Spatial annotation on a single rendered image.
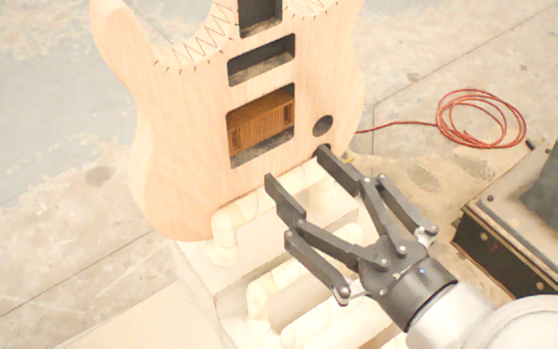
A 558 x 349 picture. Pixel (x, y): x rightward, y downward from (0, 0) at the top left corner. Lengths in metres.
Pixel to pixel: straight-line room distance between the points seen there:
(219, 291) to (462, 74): 2.39
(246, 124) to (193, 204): 0.13
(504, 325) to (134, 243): 1.98
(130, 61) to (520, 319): 0.40
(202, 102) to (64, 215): 1.83
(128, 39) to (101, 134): 2.16
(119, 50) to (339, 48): 0.30
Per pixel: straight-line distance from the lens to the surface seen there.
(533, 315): 0.33
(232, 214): 0.74
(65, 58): 3.23
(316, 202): 0.85
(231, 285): 0.81
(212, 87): 0.61
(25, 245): 2.39
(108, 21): 0.51
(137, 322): 0.99
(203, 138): 0.65
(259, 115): 0.68
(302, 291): 0.89
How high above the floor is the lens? 1.80
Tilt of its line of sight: 49 degrees down
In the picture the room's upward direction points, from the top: straight up
